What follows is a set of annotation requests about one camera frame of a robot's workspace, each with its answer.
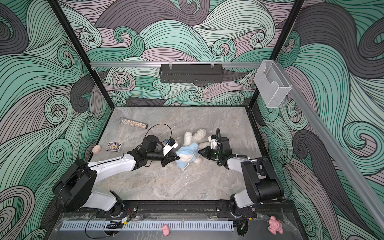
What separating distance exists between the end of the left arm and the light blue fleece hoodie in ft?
0.19

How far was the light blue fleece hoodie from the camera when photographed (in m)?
0.80

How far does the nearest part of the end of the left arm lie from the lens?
664 millimetres
